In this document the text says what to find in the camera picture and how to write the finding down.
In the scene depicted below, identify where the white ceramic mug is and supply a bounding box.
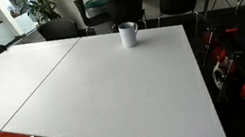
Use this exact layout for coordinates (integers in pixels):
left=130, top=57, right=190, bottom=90
left=117, top=19, right=143, bottom=50

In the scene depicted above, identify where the green bag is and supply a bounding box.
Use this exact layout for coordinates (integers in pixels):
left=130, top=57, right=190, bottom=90
left=83, top=0, right=113, bottom=11

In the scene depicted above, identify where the green potted plant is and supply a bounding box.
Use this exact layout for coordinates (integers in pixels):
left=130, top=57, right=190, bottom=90
left=12, top=0, right=63, bottom=29

